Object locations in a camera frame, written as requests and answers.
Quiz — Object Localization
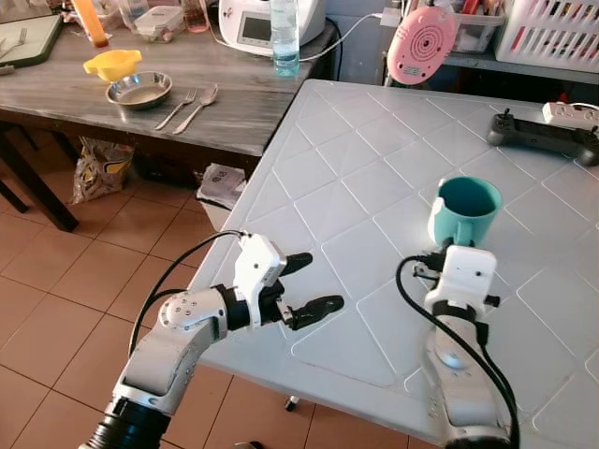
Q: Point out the teal plastic cup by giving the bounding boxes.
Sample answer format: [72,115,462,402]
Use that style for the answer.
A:
[429,176,504,249]

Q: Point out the black handheld controller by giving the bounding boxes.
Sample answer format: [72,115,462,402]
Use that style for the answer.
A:
[487,109,599,168]

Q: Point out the grey wooden table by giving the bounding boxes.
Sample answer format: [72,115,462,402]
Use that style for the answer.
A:
[0,17,343,235]

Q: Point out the white power strip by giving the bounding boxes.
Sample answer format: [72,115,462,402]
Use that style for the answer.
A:
[542,101,599,131]

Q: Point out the metal spoon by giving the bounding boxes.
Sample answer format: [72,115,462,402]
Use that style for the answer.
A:
[170,83,220,137]

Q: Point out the metal fork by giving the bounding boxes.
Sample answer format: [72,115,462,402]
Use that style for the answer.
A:
[153,89,198,132]

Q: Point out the pink round device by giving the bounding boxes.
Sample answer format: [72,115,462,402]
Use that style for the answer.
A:
[387,5,460,87]

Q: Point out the printed snack bag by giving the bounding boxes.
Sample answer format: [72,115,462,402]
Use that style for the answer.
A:
[72,138,136,206]

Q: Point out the clear storage box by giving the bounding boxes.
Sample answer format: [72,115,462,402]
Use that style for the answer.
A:
[454,0,507,53]

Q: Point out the clear water bottle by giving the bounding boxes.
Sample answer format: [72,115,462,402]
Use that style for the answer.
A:
[270,0,302,79]

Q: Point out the round metal dish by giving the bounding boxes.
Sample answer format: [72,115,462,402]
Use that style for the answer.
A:
[106,72,174,112]

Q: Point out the white plastic basket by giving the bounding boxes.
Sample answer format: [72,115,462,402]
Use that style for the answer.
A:
[494,0,599,75]

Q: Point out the white kitchen appliance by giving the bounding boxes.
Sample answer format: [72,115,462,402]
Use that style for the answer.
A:
[218,0,328,50]

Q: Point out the pink drinking glass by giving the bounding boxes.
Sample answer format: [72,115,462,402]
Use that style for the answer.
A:
[183,0,211,35]

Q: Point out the yellow plastic bowl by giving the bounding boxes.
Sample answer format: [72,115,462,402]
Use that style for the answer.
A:
[83,50,143,83]

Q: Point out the clear plastic container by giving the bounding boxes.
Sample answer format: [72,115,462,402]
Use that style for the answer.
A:
[133,5,186,44]

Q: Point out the orange bottle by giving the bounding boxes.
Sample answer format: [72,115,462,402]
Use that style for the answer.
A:
[73,0,111,49]

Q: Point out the dark green tray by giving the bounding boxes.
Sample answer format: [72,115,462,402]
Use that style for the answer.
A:
[0,13,65,69]

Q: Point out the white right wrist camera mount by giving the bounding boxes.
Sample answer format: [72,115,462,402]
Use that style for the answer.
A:
[426,244,498,315]

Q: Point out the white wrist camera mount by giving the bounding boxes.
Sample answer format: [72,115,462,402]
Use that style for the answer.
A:
[232,234,287,303]
[426,244,498,315]

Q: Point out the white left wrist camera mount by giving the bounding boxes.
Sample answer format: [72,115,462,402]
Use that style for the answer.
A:
[232,234,287,303]

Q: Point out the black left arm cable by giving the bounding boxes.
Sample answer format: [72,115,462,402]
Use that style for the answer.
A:
[129,229,247,356]

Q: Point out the white power cable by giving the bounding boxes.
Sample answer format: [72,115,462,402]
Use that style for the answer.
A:
[298,11,404,64]

